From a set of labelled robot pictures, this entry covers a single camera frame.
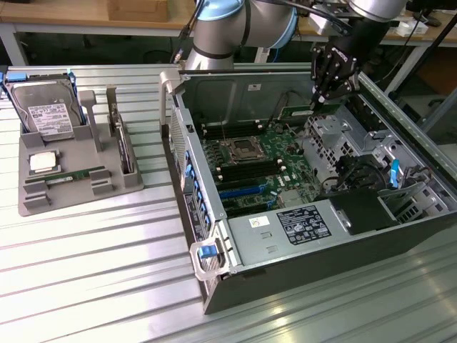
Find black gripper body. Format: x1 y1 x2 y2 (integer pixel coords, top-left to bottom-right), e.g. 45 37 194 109
321 17 390 78

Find green RAM stick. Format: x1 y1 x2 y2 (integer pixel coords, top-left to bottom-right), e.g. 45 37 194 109
45 169 93 185
278 103 342 121

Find black RAM slot bank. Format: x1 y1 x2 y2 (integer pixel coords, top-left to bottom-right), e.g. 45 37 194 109
213 156 287 183
200 119 265 141

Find metal disk bay cage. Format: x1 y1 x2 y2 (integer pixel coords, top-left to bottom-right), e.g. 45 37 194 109
303 103 392 172

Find white box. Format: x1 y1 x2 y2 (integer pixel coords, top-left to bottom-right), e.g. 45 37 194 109
394 19 429 39

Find black slanted pole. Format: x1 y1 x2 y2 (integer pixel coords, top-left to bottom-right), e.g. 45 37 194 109
383 14 457 96

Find cluttered wooden workbench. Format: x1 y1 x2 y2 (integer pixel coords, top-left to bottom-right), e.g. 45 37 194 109
298 0 457 94

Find black fan housing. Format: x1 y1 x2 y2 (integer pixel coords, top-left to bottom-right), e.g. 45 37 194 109
336 155 386 191

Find green motherboard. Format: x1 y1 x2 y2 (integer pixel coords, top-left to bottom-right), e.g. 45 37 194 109
199 119 322 219

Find blue disk bay lever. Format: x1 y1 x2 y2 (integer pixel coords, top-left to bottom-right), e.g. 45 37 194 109
389 159 401 189

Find CPU socket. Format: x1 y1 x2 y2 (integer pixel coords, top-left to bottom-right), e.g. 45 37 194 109
223 136 268 165

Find silver chipset heatsink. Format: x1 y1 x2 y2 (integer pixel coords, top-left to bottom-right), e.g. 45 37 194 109
278 191 301 208

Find black plastic air shroud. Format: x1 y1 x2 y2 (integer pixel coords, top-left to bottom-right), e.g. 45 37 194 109
330 189 401 236

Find blue expansion slot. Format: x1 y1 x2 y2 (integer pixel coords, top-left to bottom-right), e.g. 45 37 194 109
218 184 263 200

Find grey power supply unit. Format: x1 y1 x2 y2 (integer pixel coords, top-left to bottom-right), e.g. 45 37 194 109
227 199 354 267

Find open black PC case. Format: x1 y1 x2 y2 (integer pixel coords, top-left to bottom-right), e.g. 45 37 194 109
159 62 457 315

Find cardboard box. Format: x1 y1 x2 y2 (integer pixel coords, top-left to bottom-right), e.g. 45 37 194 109
108 0 169 21

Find grey parts rack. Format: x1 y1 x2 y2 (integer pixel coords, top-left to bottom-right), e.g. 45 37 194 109
17 85 145 218

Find wooden workbench with cardboard box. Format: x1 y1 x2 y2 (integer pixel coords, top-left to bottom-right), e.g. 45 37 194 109
0 0 196 67

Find hard disk in blue carrier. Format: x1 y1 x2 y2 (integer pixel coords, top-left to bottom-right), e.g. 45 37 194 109
0 70 86 142

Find silver CPU chip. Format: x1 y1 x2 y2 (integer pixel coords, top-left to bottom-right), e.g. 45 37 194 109
29 153 59 174

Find black wire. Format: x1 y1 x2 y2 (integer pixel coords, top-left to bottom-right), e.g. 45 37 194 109
270 89 315 129

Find hanging cable with connector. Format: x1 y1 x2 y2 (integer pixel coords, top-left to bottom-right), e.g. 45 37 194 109
170 0 210 64

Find graphics card with metal bracket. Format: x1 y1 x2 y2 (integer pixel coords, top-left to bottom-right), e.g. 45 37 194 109
106 86 136 175

